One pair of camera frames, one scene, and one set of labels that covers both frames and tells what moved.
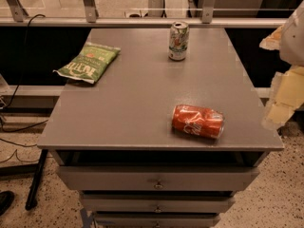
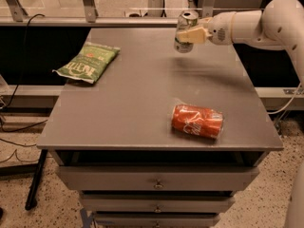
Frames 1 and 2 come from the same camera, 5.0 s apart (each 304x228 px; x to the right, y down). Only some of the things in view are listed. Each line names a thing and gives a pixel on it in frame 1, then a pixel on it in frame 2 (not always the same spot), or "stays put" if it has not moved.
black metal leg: x=34 y=187 stays put
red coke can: x=198 y=121 stays put
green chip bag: x=90 y=64 stays put
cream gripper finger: x=287 y=95 → x=197 y=35
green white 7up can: x=179 y=41 → x=187 y=21
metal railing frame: x=13 y=15 stays put
